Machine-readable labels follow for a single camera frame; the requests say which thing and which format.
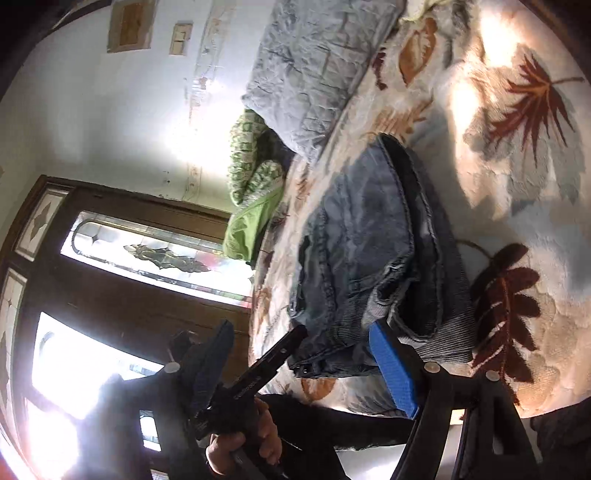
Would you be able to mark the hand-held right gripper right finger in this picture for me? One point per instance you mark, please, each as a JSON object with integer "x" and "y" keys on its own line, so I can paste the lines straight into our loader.
{"x": 395, "y": 369}

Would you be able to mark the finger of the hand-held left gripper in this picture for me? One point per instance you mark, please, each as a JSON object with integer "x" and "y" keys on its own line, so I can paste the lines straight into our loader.
{"x": 272, "y": 360}

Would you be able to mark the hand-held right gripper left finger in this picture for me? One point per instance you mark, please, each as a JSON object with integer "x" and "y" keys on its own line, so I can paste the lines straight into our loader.
{"x": 207, "y": 369}

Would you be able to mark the grey denim pants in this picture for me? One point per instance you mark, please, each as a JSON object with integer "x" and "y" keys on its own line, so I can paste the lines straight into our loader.
{"x": 369, "y": 258}

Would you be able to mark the person's left forearm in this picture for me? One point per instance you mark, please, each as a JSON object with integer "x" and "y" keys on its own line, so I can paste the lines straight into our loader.
{"x": 332, "y": 434}

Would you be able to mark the person's left hand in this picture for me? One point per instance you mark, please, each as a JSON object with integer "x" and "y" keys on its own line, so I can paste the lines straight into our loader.
{"x": 263, "y": 429}

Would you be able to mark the brown wooden door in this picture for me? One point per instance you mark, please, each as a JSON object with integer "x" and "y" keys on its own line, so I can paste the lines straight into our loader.
{"x": 115, "y": 314}

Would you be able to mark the stained glass door pane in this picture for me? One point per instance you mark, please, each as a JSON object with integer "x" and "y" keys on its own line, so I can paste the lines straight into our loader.
{"x": 157, "y": 261}

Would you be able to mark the plain green cloth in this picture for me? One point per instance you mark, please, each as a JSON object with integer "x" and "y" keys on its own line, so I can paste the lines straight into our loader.
{"x": 251, "y": 226}

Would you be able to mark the green patterned blanket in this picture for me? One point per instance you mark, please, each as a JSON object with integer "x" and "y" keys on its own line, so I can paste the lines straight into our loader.
{"x": 249, "y": 157}

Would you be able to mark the leaf-print bed blanket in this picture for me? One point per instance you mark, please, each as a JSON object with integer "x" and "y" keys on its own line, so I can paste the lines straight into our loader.
{"x": 521, "y": 194}

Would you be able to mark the grey quilted blanket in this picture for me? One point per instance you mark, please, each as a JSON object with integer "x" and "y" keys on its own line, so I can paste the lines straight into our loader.
{"x": 318, "y": 69}

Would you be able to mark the white sprig-print pillow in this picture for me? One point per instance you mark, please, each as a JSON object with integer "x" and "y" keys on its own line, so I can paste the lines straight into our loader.
{"x": 422, "y": 9}

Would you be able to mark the beige wall switch plate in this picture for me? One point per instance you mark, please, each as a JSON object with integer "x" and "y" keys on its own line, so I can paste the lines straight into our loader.
{"x": 181, "y": 39}

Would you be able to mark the brown framed wall panel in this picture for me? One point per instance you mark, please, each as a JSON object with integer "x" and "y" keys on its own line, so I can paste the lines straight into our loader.
{"x": 131, "y": 25}

